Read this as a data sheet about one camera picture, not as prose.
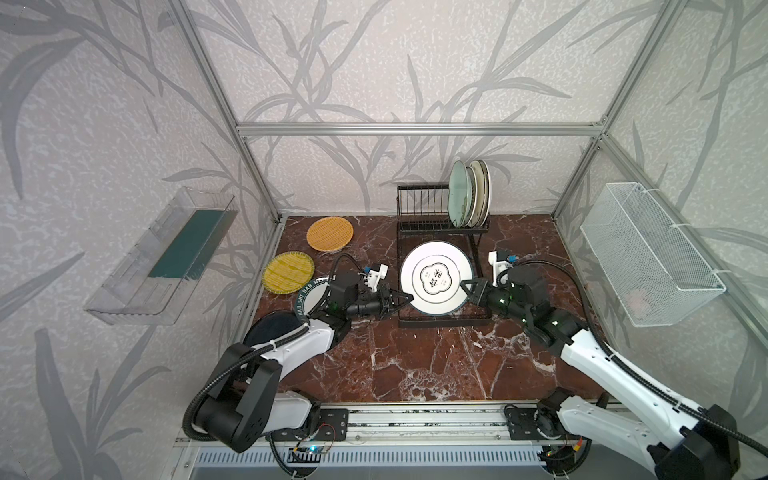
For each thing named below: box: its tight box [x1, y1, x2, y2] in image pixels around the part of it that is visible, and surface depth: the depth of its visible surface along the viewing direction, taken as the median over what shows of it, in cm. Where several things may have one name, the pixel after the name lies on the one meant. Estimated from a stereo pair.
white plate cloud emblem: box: [400, 241, 473, 316], surface depth 80 cm
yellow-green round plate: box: [262, 251, 315, 294], surface depth 104 cm
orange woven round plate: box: [306, 216, 354, 252], surface depth 117 cm
